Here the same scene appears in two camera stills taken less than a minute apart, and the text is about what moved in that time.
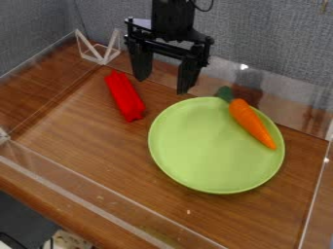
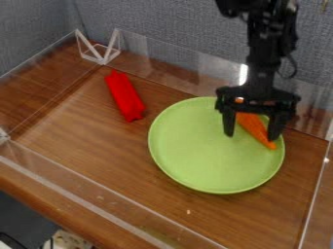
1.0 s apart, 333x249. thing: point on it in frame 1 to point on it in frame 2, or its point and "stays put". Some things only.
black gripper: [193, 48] to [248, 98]
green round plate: [205, 150] stays put
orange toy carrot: [248, 116] stays put
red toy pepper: [126, 95] stays put
